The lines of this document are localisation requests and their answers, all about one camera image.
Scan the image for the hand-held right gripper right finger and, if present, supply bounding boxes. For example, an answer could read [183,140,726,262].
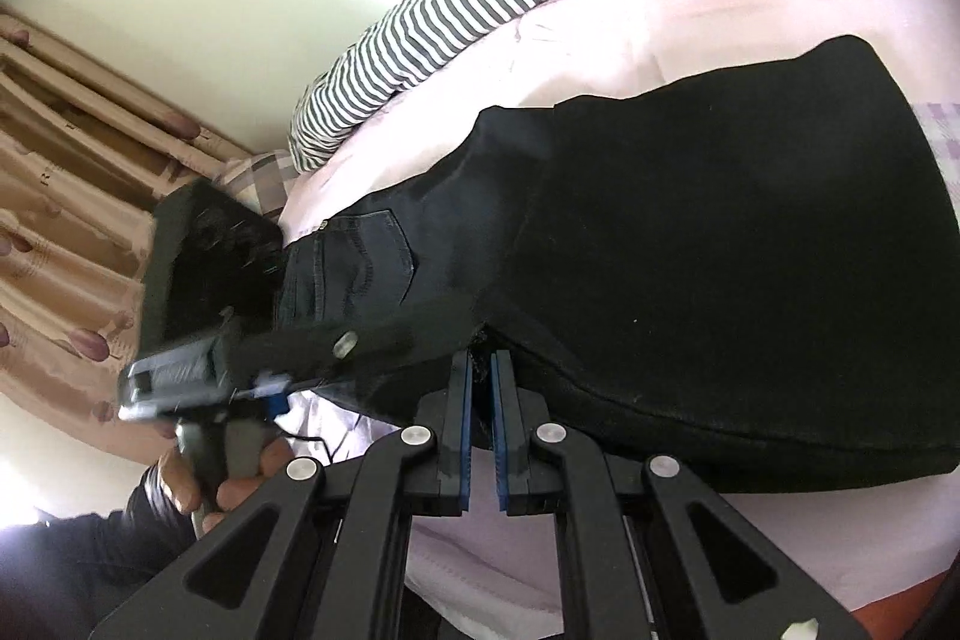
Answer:
[491,349,871,640]

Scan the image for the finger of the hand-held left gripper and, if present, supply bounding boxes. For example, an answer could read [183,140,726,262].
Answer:
[238,301,482,387]

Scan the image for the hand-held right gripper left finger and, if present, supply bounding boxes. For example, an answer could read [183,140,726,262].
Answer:
[88,351,475,640]

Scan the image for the black pants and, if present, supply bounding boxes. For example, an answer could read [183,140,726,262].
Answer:
[274,34,960,495]

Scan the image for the person's left hand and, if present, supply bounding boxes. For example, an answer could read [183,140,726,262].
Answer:
[160,436,299,534]

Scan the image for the plaid pillow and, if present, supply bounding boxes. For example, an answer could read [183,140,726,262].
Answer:
[214,149,301,229]

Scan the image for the beige patterned curtain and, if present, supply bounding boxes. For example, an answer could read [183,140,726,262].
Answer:
[0,6,256,461]

